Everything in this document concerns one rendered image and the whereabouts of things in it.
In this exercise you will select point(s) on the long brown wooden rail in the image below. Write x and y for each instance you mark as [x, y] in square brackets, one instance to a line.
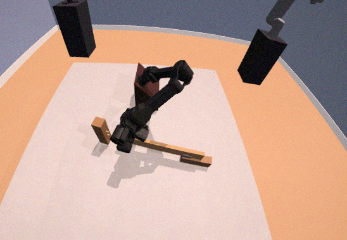
[167, 148]

